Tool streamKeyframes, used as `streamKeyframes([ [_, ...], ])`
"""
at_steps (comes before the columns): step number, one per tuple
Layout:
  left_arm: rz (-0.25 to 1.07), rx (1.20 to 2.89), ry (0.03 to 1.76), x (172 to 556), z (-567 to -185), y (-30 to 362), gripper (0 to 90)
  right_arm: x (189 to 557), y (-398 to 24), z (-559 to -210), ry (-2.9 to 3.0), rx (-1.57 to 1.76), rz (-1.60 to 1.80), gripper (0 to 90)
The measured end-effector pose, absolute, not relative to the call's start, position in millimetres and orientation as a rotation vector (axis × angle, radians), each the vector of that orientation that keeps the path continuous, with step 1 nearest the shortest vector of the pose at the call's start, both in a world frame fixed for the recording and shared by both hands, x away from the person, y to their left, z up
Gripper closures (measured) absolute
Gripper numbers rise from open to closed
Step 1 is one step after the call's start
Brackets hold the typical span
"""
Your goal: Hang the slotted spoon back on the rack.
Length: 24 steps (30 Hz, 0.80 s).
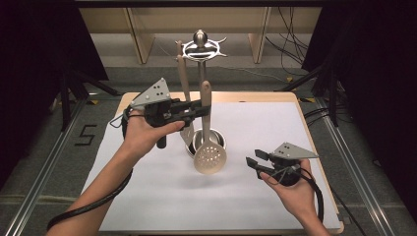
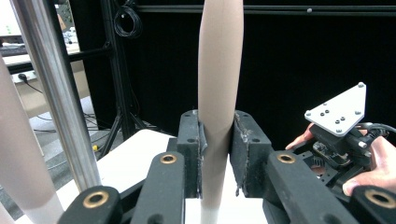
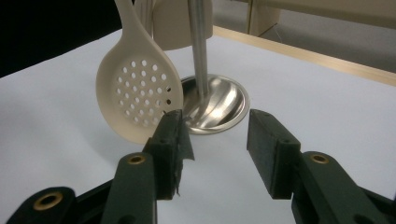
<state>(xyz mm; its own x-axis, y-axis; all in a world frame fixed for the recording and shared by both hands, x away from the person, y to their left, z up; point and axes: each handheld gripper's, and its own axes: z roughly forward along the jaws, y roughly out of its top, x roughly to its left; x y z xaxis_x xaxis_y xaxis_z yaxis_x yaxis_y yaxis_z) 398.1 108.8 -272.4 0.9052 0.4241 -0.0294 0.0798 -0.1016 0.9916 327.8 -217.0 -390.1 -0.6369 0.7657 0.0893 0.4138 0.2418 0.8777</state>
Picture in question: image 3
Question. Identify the light wooden shelf unit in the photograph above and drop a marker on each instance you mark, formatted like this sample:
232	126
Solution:
327	11

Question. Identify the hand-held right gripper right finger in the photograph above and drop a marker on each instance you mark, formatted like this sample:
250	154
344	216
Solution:
274	161

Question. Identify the beige slotted silicone turner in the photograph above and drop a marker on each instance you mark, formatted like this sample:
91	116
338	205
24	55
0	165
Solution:
144	15

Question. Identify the white paper sheet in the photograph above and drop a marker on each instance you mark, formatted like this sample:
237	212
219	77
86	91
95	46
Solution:
62	124

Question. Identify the metal utensil stand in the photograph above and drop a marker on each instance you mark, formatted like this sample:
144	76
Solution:
199	46

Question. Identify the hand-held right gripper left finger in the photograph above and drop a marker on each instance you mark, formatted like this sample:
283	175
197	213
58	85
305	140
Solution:
168	149

